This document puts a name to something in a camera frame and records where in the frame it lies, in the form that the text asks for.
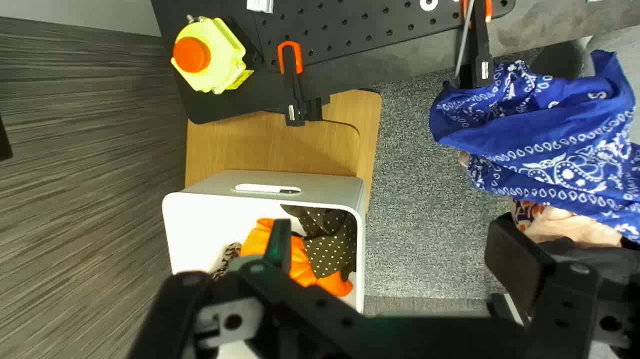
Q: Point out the yellow emergency stop button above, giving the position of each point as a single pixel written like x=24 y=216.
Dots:
x=208 y=54

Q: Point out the small wooden table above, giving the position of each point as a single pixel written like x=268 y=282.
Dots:
x=267 y=142

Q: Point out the dark polka dot cloth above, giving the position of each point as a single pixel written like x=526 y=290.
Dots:
x=328 y=240

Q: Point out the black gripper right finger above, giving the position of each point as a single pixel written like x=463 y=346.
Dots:
x=521 y=260

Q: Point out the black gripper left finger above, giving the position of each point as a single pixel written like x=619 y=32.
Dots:
x=278 y=240

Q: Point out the blue paisley bandana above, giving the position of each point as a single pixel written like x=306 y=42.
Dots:
x=552 y=132

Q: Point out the white plastic container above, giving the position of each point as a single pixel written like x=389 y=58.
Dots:
x=201 y=226

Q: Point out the orange black clamp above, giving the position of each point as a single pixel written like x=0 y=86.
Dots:
x=475 y=48
x=291 y=66

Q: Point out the cream peach cloth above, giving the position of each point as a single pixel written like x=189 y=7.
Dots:
x=571 y=228

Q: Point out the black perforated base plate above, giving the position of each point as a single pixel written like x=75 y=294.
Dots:
x=347 y=26

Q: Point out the orange cloth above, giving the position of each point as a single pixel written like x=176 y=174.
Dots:
x=303 y=266

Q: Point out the small white block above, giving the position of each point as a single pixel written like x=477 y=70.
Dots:
x=260 y=5

